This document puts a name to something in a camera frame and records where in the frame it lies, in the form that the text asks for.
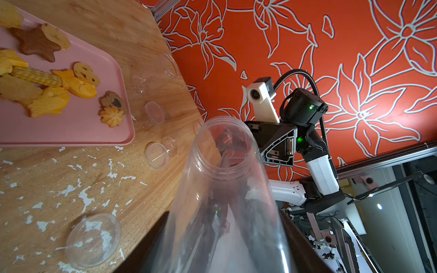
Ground clear cookie jar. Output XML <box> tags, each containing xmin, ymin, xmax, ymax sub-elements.
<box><xmin>147</xmin><ymin>116</ymin><xmax>297</xmax><ymax>273</ymax></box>
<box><xmin>161</xmin><ymin>136</ymin><xmax>178</xmax><ymax>157</ymax></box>

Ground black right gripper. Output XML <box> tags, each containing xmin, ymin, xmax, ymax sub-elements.
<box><xmin>245</xmin><ymin>121</ymin><xmax>297</xmax><ymax>167</ymax></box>

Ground pink plastic tray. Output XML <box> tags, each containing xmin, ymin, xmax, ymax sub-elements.
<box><xmin>0</xmin><ymin>6</ymin><xmax>135</xmax><ymax>147</ymax></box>

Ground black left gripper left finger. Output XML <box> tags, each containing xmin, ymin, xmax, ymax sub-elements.
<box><xmin>114</xmin><ymin>211</ymin><xmax>169</xmax><ymax>273</ymax></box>

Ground clear jar with cookies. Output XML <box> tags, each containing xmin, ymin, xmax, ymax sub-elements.
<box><xmin>131</xmin><ymin>53</ymin><xmax>180</xmax><ymax>94</ymax></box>

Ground orange cookies on tray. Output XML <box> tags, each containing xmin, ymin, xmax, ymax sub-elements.
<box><xmin>0</xmin><ymin>0</ymin><xmax>127</xmax><ymax>128</ymax></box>

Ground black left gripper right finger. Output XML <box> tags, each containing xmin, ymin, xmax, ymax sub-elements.
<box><xmin>279</xmin><ymin>210</ymin><xmax>332</xmax><ymax>273</ymax></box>

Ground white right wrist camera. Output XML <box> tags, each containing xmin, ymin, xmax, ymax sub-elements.
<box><xmin>246</xmin><ymin>77</ymin><xmax>279</xmax><ymax>123</ymax></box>

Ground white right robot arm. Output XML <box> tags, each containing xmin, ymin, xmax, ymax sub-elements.
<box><xmin>246</xmin><ymin>69</ymin><xmax>359</xmax><ymax>273</ymax></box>

